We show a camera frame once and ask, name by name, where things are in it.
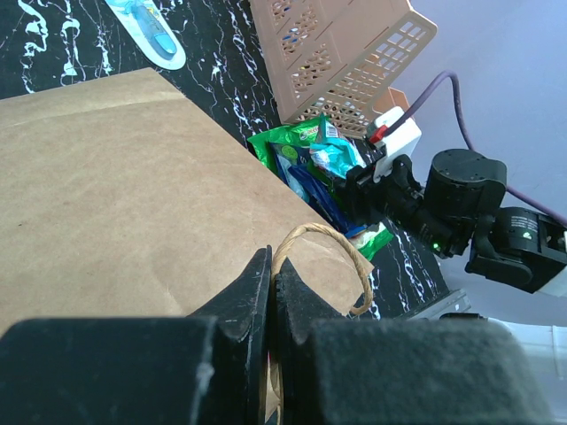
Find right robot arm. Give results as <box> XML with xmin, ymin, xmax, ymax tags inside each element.
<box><xmin>336</xmin><ymin>149</ymin><xmax>566</xmax><ymax>298</ymax></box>

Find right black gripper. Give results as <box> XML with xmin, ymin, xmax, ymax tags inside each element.
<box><xmin>335</xmin><ymin>154</ymin><xmax>470</xmax><ymax>259</ymax></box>

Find teal white snack packet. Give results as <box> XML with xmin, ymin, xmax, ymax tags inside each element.
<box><xmin>309</xmin><ymin>114</ymin><xmax>366</xmax><ymax>179</ymax></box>

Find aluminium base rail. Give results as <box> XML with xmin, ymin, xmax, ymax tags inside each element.
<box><xmin>400</xmin><ymin>290</ymin><xmax>471</xmax><ymax>320</ymax></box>

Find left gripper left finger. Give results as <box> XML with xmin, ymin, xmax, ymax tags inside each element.
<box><xmin>1</xmin><ymin>247</ymin><xmax>272</xmax><ymax>424</ymax></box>

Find blue correction tape blister pack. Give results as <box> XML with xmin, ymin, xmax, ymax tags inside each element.
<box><xmin>105</xmin><ymin>0</ymin><xmax>186</xmax><ymax>71</ymax></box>

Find blue Burts chips bag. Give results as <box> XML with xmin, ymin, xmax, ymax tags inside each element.
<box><xmin>268</xmin><ymin>142</ymin><xmax>311</xmax><ymax>205</ymax></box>

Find orange plastic file organizer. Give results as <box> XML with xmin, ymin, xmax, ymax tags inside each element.
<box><xmin>250</xmin><ymin>0</ymin><xmax>438</xmax><ymax>137</ymax></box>

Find green Chuba cassava chips bag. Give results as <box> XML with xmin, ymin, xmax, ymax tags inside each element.
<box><xmin>248</xmin><ymin>119</ymin><xmax>393</xmax><ymax>260</ymax></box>

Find dark blue Burts chilli bag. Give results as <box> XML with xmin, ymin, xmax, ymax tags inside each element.
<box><xmin>287</xmin><ymin>166</ymin><xmax>366</xmax><ymax>238</ymax></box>

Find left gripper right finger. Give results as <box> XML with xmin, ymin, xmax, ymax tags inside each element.
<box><xmin>275</xmin><ymin>261</ymin><xmax>552</xmax><ymax>424</ymax></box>

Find brown paper bag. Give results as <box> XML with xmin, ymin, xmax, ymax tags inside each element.
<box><xmin>0</xmin><ymin>66</ymin><xmax>376</xmax><ymax>425</ymax></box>

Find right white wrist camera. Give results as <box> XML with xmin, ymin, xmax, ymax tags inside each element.
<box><xmin>366</xmin><ymin>106</ymin><xmax>422</xmax><ymax>183</ymax></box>

